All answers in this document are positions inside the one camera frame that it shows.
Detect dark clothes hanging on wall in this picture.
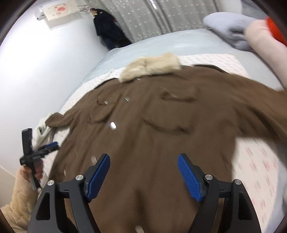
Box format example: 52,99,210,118
90,8,132,51

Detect grey dotted curtain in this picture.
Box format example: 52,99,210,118
84,0,221,42

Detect long pink bolster pillow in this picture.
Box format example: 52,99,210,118
244,20,286,87

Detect folded lavender grey blanket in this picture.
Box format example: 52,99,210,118
203,12,256,51

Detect light grey bed cover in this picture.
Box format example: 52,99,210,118
60,29,283,114

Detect left forearm beige quilted sleeve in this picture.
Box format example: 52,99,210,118
1,170,38,232

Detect floral cherry print bedsheet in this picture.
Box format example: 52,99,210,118
41,53,284,233

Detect left hand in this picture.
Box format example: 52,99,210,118
20,159,44,182

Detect orange pumpkin plush cushion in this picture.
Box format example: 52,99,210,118
266,17,287,46

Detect cream cloth at bed edge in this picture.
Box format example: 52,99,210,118
32,113,53,150

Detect brown coat with fur collar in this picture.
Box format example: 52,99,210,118
43,53,287,233

